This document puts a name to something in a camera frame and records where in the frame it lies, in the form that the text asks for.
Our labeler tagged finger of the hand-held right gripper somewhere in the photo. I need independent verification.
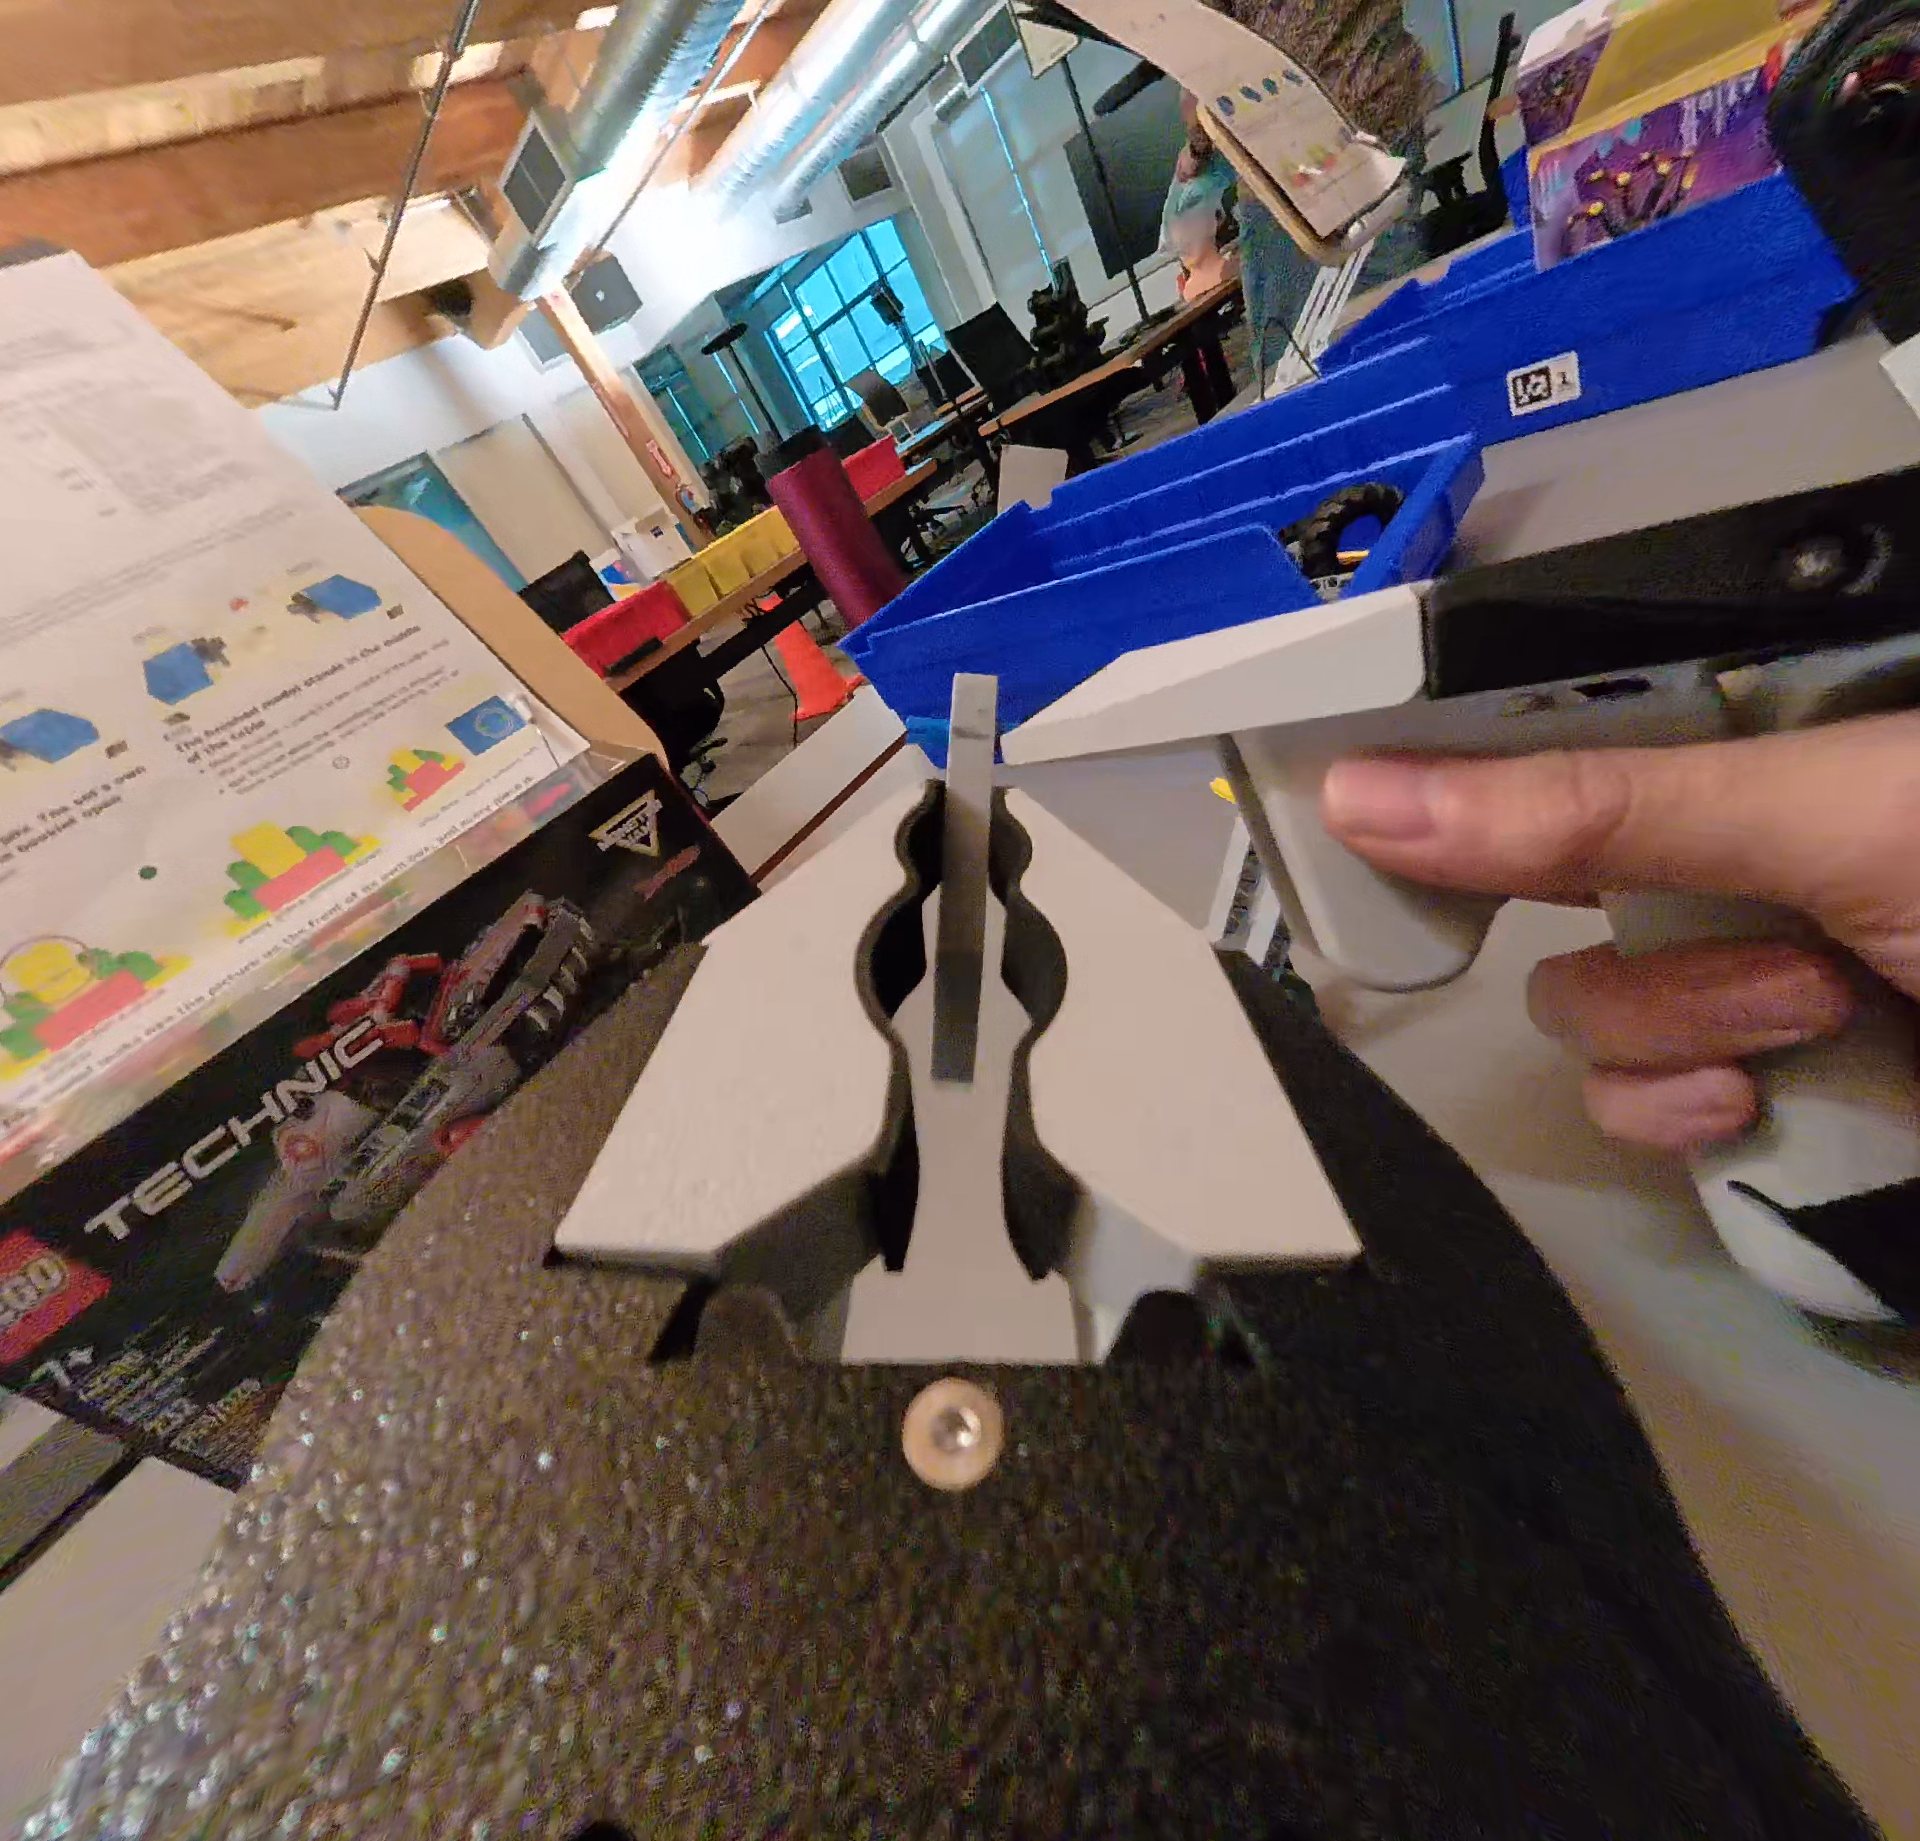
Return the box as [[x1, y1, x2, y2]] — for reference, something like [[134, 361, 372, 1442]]
[[999, 580, 1434, 771]]

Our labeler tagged yellow plastic bin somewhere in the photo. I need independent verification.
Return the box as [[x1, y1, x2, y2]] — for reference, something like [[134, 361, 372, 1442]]
[[661, 506, 809, 615]]

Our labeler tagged grey lego chassis assembly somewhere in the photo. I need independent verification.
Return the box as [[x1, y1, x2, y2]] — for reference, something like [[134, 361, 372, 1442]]
[[931, 672, 1003, 1085]]

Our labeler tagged maroon water bottle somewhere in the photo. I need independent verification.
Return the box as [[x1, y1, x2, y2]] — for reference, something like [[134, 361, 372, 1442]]
[[766, 437, 914, 640]]

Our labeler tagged blue plastic storage bin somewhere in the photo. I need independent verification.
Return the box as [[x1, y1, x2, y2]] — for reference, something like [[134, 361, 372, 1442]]
[[838, 370, 1490, 764], [1319, 173, 1865, 433]]

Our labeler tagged printed instruction sheet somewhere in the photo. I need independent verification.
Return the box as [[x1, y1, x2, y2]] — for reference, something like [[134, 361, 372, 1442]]
[[0, 250, 590, 1168]]

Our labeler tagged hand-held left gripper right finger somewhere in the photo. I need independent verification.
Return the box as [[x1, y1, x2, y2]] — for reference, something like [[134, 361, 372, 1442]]
[[991, 790, 1365, 1363]]

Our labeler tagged person's right hand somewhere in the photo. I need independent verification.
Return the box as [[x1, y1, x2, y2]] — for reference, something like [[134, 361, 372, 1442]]
[[1320, 707, 1920, 1150]]

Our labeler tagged black lego set box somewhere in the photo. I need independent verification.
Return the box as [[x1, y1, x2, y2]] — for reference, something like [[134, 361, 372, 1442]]
[[0, 752, 763, 1489]]

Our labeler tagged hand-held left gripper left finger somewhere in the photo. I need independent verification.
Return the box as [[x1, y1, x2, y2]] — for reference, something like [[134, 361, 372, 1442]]
[[554, 782, 949, 1363]]

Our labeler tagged silver ventilation duct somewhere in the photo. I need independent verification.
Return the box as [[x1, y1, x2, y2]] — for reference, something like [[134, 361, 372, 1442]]
[[493, 0, 1142, 297]]

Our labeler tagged black lego tyre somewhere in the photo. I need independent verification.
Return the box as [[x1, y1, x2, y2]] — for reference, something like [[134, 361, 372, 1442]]
[[1275, 481, 1410, 579]]

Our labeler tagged orange traffic cone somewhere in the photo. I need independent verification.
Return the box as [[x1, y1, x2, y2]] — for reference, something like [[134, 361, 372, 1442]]
[[770, 624, 868, 725]]

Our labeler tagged yellow lego box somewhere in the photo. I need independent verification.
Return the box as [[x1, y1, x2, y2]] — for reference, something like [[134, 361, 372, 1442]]
[[1515, 0, 1839, 132]]

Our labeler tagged white board stand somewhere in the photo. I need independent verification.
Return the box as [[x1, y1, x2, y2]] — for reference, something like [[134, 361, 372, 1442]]
[[1273, 236, 1373, 390]]

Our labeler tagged red plastic bin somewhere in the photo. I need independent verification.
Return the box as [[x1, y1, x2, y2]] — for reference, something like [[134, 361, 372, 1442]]
[[561, 580, 695, 680]]

